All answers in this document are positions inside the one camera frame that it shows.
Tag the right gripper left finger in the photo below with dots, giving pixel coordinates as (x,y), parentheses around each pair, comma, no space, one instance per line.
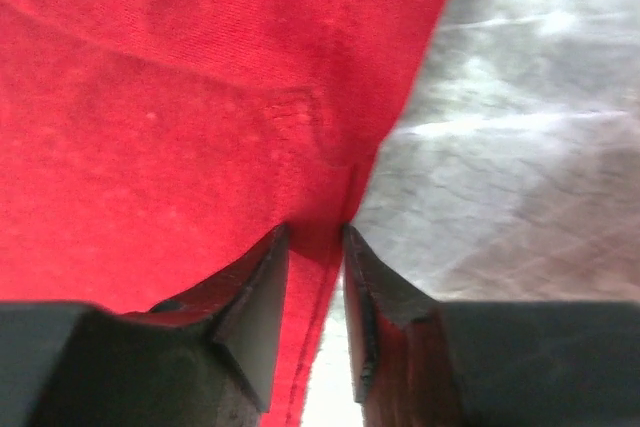
(237,312)

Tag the dark red t-shirt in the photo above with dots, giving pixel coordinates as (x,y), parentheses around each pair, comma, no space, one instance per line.
(147,143)

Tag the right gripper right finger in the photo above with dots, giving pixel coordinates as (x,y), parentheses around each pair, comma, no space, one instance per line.
(400,362)

